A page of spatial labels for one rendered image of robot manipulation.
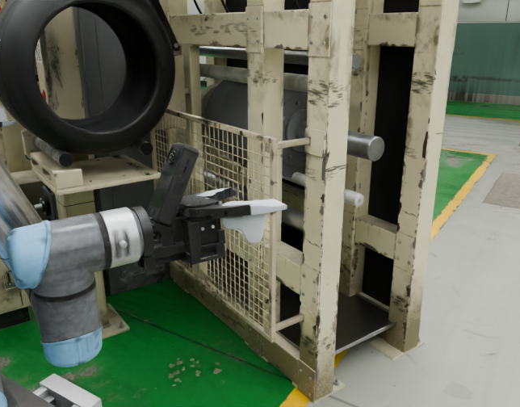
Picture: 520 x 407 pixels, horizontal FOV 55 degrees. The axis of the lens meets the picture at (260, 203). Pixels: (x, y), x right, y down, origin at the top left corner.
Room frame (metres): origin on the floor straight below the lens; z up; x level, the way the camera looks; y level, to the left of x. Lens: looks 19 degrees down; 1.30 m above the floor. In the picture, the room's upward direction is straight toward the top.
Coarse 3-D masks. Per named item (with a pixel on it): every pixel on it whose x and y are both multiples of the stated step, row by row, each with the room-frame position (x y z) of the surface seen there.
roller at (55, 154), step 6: (36, 138) 1.84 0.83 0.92; (36, 144) 1.82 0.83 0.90; (42, 144) 1.76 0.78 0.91; (48, 144) 1.72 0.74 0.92; (42, 150) 1.77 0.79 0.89; (48, 150) 1.68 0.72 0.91; (54, 150) 1.64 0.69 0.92; (60, 150) 1.62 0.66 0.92; (54, 156) 1.61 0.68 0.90; (60, 156) 1.58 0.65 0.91; (66, 156) 1.58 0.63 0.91; (60, 162) 1.57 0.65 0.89; (66, 162) 1.58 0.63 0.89; (72, 162) 1.59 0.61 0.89
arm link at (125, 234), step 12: (108, 216) 0.59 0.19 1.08; (120, 216) 0.60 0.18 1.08; (132, 216) 0.60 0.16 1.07; (108, 228) 0.58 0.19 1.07; (120, 228) 0.58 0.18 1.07; (132, 228) 0.59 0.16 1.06; (120, 240) 0.58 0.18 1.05; (132, 240) 0.58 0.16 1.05; (120, 252) 0.58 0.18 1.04; (132, 252) 0.58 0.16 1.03; (120, 264) 0.59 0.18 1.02
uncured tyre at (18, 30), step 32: (32, 0) 1.57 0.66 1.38; (64, 0) 1.60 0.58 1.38; (96, 0) 1.65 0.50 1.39; (128, 0) 1.72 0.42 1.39; (0, 32) 1.55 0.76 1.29; (32, 32) 1.54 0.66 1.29; (128, 32) 2.00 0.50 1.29; (160, 32) 1.78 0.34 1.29; (0, 64) 1.53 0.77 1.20; (32, 64) 1.53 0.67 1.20; (128, 64) 2.00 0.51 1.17; (160, 64) 1.77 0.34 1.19; (0, 96) 1.63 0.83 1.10; (32, 96) 1.53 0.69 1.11; (128, 96) 1.99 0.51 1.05; (160, 96) 1.77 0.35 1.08; (32, 128) 1.56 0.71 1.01; (64, 128) 1.57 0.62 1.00; (96, 128) 1.90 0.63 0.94; (128, 128) 1.69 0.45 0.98
